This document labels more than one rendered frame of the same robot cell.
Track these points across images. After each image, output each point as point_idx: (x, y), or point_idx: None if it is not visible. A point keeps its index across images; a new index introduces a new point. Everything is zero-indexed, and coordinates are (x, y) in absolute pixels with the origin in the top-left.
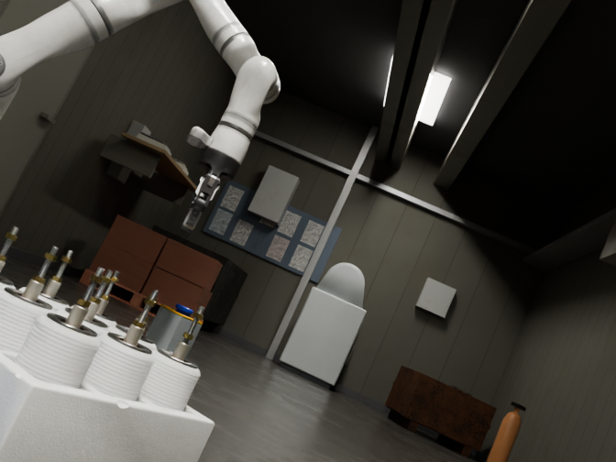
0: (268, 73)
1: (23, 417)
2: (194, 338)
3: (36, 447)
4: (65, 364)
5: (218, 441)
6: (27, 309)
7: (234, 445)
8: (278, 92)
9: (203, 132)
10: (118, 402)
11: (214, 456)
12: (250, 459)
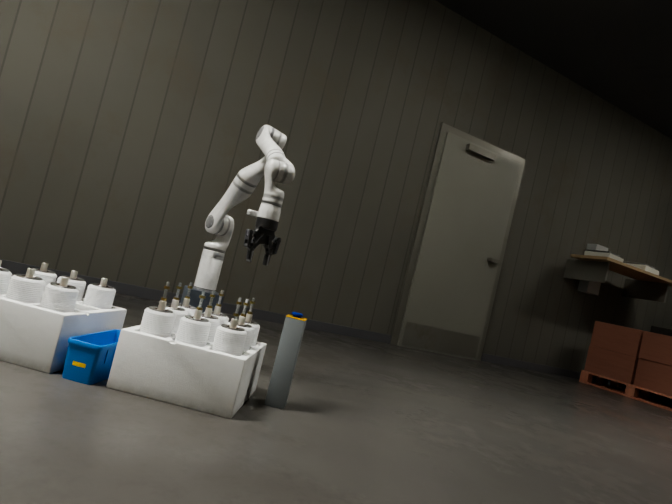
0: (268, 166)
1: (120, 343)
2: (301, 330)
3: (130, 358)
4: (146, 323)
5: (433, 430)
6: None
7: (449, 435)
8: (288, 173)
9: (249, 210)
10: (173, 342)
11: (395, 429)
12: (445, 441)
